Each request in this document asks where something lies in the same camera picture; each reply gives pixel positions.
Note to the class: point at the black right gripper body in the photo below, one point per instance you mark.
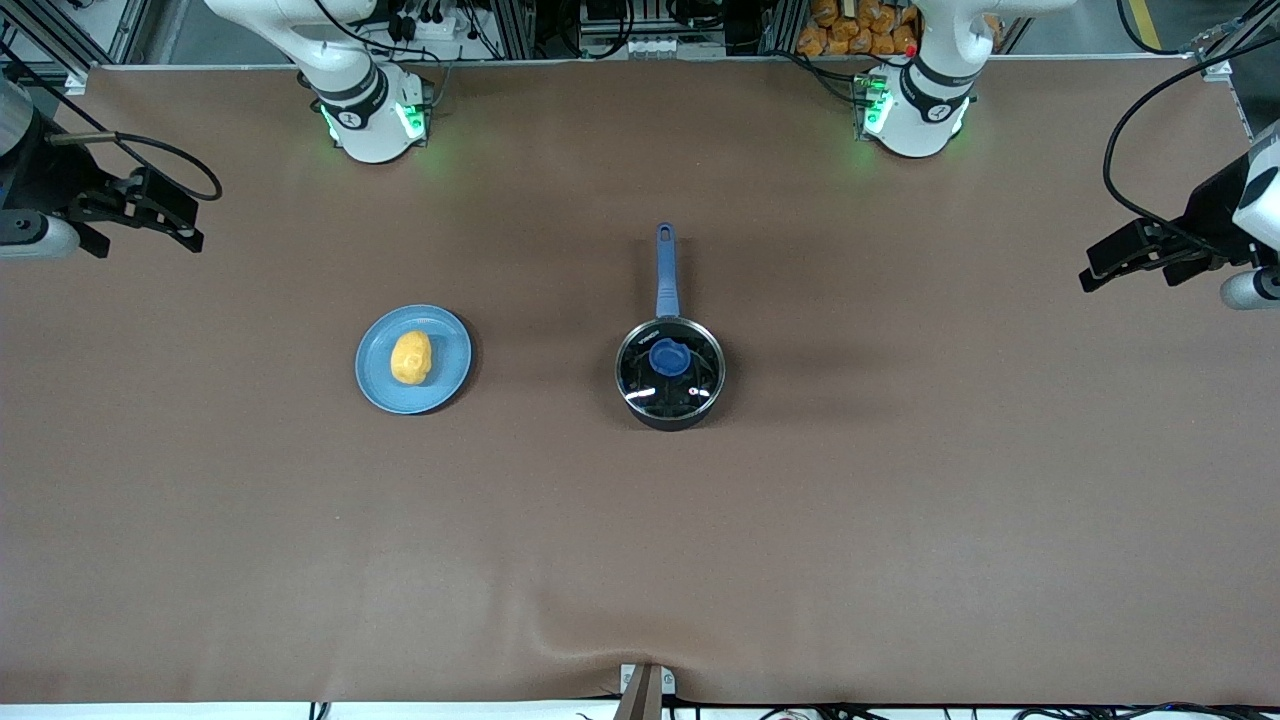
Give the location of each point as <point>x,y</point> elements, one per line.
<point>50,172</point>

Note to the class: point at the grey connector block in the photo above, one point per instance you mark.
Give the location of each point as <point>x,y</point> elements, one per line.
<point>625,45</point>

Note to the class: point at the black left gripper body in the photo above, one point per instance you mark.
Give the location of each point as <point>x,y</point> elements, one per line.
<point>1207,212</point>

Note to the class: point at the brown table cloth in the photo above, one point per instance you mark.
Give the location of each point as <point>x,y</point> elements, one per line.
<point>640,550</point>

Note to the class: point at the bag of orange buns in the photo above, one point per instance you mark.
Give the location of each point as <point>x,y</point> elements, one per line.
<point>850,35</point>

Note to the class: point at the white power strip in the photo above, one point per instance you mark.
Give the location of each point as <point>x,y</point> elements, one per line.
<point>430,25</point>

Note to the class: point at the metal table clamp bracket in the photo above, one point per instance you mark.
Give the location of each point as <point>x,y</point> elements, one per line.
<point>646,690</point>

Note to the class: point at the blue round plate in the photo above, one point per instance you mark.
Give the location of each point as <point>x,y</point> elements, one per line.
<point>440,385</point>

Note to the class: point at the yellow potato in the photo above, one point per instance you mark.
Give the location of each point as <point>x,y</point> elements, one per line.
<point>411,357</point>

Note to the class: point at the glass lid with blue knob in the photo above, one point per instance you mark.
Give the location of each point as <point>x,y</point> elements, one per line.
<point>670,360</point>

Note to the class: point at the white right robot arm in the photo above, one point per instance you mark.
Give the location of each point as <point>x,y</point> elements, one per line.
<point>370,110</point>

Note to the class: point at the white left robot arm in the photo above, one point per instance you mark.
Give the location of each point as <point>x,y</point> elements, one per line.
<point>920,110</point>

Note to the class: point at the aluminium frame profile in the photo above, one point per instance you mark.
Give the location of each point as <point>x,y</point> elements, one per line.
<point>60,30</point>
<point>1235,40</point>

